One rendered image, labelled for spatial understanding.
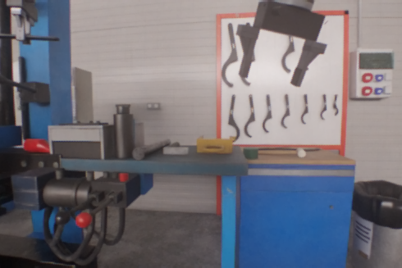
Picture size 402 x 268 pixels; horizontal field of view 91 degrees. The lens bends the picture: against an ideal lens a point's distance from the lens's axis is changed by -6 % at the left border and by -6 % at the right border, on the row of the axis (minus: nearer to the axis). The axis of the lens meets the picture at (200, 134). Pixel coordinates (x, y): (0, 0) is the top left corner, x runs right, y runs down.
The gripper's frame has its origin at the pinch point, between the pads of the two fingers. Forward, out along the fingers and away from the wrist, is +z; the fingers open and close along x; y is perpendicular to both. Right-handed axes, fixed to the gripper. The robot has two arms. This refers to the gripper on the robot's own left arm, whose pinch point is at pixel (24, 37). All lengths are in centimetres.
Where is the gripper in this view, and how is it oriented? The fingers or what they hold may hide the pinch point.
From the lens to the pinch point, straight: 103.3
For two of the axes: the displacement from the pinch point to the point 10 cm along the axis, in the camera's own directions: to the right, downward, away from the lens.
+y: 9.5, -0.3, 3.1
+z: 0.1, 10.0, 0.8
